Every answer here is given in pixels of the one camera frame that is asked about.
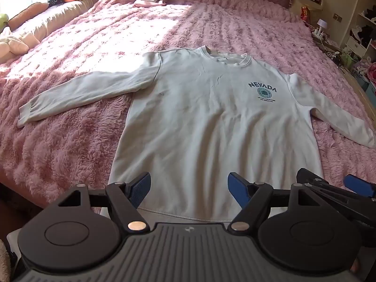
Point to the pink fluffy blanket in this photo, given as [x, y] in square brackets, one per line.
[73, 138]

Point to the folded pink white clothes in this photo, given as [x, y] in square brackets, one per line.
[151, 0]

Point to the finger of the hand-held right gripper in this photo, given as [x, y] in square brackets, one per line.
[320, 183]
[359, 184]

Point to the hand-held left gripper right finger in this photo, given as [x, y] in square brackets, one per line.
[236, 188]

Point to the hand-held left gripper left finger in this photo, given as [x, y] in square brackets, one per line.
[141, 188]

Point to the white power strip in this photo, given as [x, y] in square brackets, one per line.
[319, 35]

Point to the red snack bag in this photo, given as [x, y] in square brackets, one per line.
[305, 13]

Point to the wall socket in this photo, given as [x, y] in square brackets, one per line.
[337, 17]

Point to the green plush toy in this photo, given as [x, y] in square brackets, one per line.
[3, 20]

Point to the green basket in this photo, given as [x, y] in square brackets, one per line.
[349, 57]

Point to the beige long cushion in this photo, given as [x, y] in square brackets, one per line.
[53, 17]

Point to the small white table lamp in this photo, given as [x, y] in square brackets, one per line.
[322, 23]

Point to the white open shelf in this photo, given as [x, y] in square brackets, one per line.
[362, 44]

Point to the cream plush toy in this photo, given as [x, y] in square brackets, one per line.
[14, 45]

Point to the white printed sweatshirt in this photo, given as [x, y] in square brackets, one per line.
[205, 108]

